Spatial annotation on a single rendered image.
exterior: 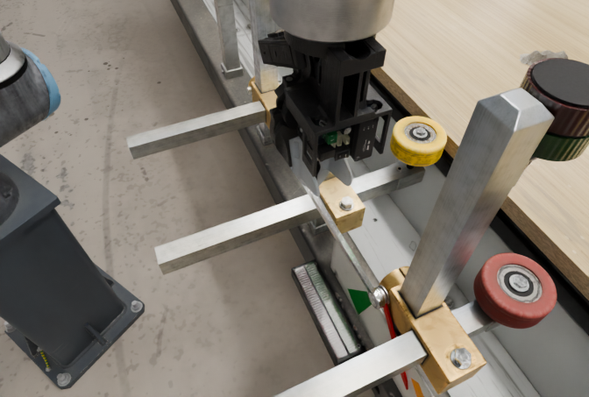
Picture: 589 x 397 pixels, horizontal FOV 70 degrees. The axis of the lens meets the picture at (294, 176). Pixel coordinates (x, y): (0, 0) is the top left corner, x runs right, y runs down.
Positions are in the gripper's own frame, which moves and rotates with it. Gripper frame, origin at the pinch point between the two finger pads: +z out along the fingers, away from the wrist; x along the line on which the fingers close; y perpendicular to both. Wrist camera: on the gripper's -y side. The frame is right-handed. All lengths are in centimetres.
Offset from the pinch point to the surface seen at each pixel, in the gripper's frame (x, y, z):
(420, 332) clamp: 5.5, 17.6, 10.9
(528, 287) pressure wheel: 18.1, 19.1, 7.7
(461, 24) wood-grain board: 49, -31, 8
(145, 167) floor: -24, -110, 98
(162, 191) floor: -20, -94, 98
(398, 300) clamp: 5.4, 13.3, 11.0
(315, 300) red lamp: 0.3, 2.6, 27.8
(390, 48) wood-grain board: 30.5, -28.9, 7.9
